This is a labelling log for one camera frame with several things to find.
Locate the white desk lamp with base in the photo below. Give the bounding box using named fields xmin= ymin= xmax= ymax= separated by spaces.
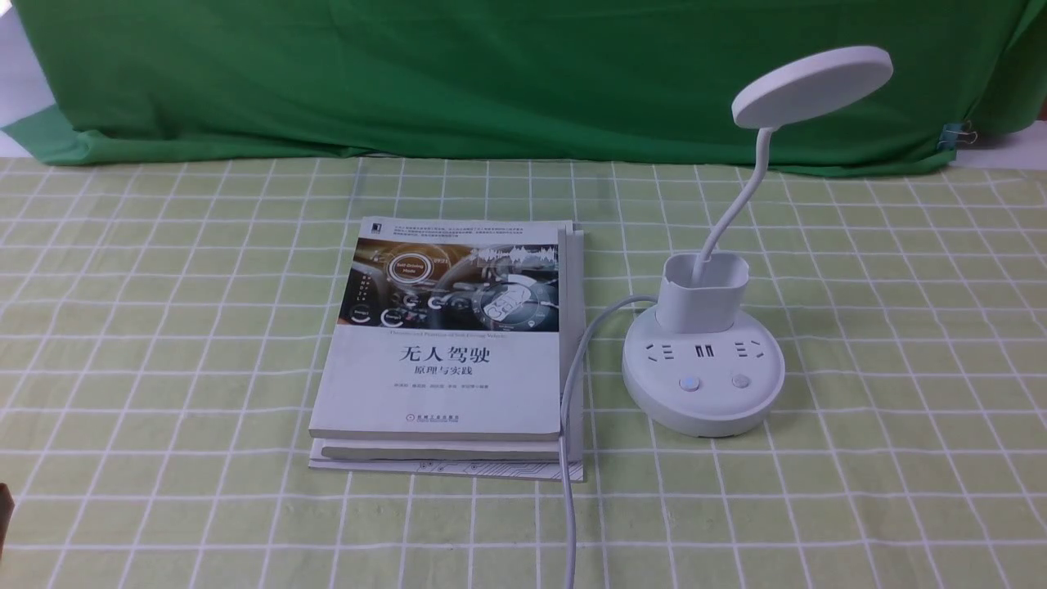
xmin=622 ymin=46 xmax=893 ymax=438

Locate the middle white book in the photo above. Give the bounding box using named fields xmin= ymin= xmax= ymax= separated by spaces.
xmin=320 ymin=229 xmax=585 ymax=465

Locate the white book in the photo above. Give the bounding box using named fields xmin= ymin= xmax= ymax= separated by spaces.
xmin=320 ymin=229 xmax=585 ymax=465
xmin=309 ymin=440 xmax=564 ymax=481

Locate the top book autonomous driving cover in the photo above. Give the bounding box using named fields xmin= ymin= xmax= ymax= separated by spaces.
xmin=308 ymin=216 xmax=575 ymax=443

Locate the bottom white book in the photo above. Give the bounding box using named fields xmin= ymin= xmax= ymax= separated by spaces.
xmin=309 ymin=440 xmax=564 ymax=481

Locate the green backdrop cloth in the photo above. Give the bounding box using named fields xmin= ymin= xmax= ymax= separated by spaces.
xmin=2 ymin=1 xmax=1045 ymax=178

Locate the green checkered tablecloth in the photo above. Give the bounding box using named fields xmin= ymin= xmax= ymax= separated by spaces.
xmin=1 ymin=158 xmax=1046 ymax=588

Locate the teal binder clip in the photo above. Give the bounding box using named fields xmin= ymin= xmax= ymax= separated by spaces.
xmin=936 ymin=122 xmax=979 ymax=151

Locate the dark object at left edge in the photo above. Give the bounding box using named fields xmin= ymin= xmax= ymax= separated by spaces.
xmin=0 ymin=483 xmax=15 ymax=553

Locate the white lamp power cable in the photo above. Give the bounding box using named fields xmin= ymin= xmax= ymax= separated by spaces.
xmin=558 ymin=295 xmax=658 ymax=589

